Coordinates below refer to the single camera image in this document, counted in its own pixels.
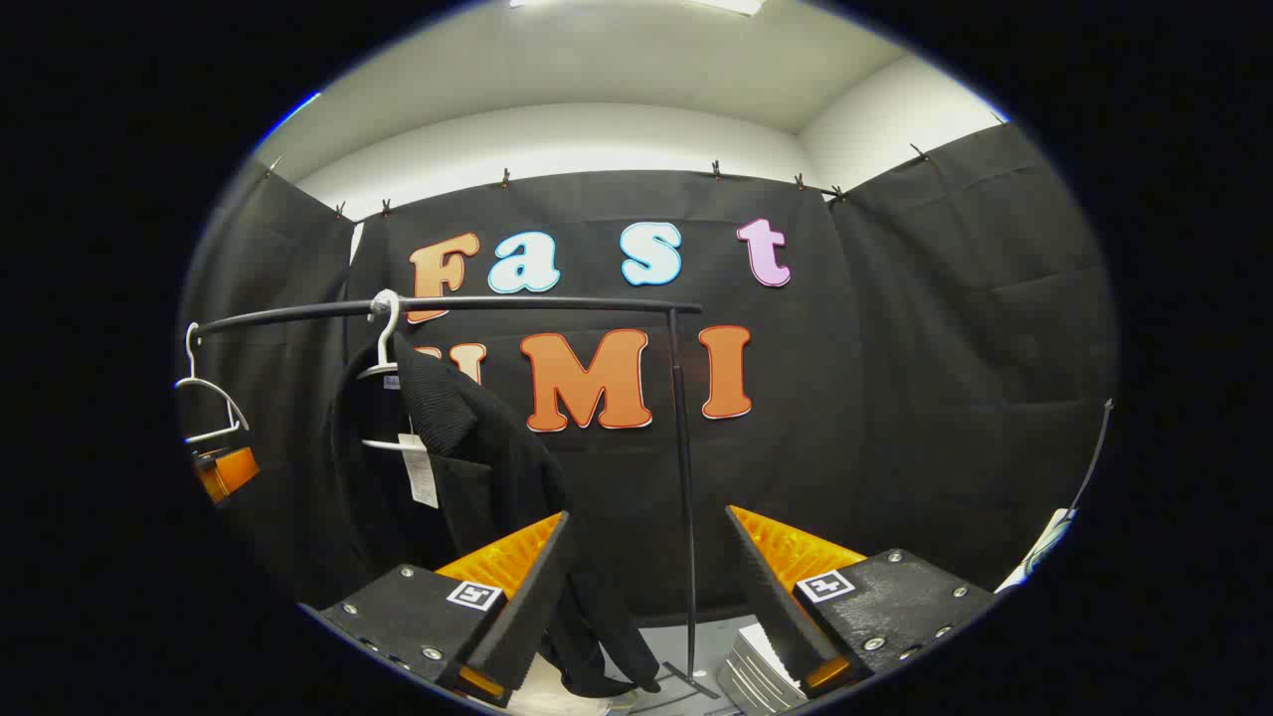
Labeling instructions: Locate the white plastic clothes hanger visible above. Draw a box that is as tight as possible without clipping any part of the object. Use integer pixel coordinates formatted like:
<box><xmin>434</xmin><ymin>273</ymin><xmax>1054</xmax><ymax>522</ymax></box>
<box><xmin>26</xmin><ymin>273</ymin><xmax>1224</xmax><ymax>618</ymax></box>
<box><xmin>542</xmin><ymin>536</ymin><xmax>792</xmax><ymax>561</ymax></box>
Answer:
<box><xmin>356</xmin><ymin>290</ymin><xmax>439</xmax><ymax>453</ymax></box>

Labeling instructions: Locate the grey slatted cabinet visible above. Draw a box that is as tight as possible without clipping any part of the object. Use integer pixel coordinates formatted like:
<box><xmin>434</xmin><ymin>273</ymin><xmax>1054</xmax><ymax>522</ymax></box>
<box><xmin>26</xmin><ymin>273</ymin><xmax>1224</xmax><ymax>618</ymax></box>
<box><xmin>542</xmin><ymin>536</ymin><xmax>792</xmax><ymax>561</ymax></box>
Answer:
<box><xmin>716</xmin><ymin>625</ymin><xmax>809</xmax><ymax>713</ymax></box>

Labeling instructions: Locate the ceiling light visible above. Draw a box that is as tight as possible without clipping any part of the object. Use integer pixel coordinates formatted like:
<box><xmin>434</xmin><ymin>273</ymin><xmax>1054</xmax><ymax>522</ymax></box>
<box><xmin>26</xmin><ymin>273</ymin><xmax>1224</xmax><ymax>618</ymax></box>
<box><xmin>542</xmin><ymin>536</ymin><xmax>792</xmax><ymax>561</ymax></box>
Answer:
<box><xmin>512</xmin><ymin>0</ymin><xmax>767</xmax><ymax>16</ymax></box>

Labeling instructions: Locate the empty white clothes hanger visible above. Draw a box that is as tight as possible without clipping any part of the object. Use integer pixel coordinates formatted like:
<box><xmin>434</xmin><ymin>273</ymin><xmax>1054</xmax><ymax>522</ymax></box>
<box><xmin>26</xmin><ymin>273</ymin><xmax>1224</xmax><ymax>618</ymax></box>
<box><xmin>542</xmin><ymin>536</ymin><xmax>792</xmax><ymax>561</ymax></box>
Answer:
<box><xmin>174</xmin><ymin>323</ymin><xmax>252</xmax><ymax>446</ymax></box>

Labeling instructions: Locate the black metal clothes rack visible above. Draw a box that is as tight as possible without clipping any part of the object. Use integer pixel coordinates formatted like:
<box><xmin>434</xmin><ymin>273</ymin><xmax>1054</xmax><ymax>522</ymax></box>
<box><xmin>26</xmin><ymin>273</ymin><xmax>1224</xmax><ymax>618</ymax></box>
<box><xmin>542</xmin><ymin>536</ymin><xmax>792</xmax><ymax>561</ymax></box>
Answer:
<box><xmin>194</xmin><ymin>295</ymin><xmax>722</xmax><ymax>702</ymax></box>

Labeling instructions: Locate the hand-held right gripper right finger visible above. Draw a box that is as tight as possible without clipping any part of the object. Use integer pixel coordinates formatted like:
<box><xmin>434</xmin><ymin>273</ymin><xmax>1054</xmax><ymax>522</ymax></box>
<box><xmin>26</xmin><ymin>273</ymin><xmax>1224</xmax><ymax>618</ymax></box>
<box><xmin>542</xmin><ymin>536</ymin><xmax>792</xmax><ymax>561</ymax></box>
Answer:
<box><xmin>724</xmin><ymin>504</ymin><xmax>999</xmax><ymax>697</ymax></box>

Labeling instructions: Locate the black knit cardigan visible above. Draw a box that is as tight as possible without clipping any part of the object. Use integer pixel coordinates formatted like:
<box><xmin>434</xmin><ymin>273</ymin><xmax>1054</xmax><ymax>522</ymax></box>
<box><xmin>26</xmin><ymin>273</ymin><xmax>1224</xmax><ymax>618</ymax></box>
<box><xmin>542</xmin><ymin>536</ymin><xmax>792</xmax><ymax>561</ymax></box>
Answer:
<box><xmin>318</xmin><ymin>333</ymin><xmax>662</xmax><ymax>697</ymax></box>

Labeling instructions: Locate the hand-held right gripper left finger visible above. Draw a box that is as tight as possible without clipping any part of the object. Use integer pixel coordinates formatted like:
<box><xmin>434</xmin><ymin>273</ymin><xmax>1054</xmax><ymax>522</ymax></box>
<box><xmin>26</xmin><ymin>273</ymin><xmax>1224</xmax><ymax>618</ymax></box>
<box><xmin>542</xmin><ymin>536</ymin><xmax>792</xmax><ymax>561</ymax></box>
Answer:
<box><xmin>298</xmin><ymin>510</ymin><xmax>576</xmax><ymax>709</ymax></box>

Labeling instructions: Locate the black backdrop cloth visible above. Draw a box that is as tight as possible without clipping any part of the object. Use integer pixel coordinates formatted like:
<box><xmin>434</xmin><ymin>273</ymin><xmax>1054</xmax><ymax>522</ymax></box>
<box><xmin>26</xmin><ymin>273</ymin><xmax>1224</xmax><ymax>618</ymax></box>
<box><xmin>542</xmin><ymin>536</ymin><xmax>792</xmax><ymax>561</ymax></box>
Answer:
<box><xmin>179</xmin><ymin>119</ymin><xmax>1120</xmax><ymax>627</ymax></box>

